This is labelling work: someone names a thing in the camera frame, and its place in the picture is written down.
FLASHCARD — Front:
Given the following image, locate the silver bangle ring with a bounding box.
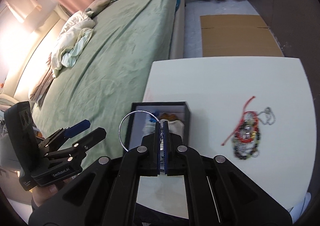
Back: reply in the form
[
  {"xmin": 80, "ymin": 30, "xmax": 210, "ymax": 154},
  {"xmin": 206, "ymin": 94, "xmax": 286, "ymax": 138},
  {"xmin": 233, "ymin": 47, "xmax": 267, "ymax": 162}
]
[{"xmin": 118, "ymin": 110, "xmax": 161, "ymax": 153}]

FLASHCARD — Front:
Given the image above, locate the red string bracelet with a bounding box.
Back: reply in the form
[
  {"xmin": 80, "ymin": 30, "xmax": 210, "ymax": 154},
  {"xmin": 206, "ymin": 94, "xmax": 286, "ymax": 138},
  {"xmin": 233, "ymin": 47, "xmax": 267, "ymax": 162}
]
[{"xmin": 221, "ymin": 95, "xmax": 259, "ymax": 146}]

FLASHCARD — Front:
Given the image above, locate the black jewelry box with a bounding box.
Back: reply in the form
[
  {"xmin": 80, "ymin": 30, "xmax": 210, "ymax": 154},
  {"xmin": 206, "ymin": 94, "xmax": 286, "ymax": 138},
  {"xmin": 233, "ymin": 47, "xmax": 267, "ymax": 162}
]
[{"xmin": 120, "ymin": 102, "xmax": 191, "ymax": 150}]

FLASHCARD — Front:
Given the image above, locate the left hand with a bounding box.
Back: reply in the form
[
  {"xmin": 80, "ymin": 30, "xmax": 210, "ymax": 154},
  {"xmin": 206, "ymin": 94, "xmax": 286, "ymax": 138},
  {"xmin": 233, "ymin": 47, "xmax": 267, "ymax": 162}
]
[{"xmin": 31, "ymin": 178, "xmax": 73, "ymax": 211}]

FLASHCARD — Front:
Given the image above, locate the white crumpled duvet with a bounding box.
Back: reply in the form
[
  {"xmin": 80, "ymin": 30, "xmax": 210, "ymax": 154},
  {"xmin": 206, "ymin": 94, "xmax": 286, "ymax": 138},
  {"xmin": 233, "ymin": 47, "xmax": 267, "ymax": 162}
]
[{"xmin": 51, "ymin": 11, "xmax": 95, "ymax": 78}]

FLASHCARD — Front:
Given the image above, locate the green bed blanket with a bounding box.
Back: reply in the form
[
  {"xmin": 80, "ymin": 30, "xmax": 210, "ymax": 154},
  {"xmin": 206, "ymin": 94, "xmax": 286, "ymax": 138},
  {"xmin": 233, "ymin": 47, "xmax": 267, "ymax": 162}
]
[{"xmin": 33, "ymin": 0, "xmax": 177, "ymax": 168}]

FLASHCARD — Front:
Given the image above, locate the flat brown cardboard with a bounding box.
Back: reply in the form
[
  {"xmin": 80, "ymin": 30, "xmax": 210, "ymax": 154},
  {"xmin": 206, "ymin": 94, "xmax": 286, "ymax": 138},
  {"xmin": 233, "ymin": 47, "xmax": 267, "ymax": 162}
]
[{"xmin": 200, "ymin": 14, "xmax": 283, "ymax": 57}]

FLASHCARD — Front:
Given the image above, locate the white bedside lamp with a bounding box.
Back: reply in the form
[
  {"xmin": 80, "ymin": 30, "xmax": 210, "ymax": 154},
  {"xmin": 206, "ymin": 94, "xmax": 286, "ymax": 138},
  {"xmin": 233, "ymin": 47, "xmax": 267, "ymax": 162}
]
[{"xmin": 5, "ymin": 0, "xmax": 42, "ymax": 32}]

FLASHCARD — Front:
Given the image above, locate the white bed frame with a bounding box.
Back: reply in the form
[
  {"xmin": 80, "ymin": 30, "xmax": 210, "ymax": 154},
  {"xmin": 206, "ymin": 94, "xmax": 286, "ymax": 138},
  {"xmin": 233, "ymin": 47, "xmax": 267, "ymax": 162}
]
[{"xmin": 169, "ymin": 0, "xmax": 185, "ymax": 60}]

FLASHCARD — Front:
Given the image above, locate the dark beaded bracelet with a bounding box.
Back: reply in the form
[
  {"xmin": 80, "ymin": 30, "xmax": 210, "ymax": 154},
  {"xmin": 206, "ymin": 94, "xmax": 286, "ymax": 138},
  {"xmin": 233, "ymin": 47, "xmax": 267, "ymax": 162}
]
[{"xmin": 231, "ymin": 112, "xmax": 263, "ymax": 161}]

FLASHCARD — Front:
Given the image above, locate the silver ball chain necklace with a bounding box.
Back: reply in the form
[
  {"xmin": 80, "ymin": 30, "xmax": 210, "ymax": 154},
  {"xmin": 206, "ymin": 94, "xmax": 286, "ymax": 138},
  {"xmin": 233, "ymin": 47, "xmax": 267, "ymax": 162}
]
[{"xmin": 257, "ymin": 106, "xmax": 277, "ymax": 126}]

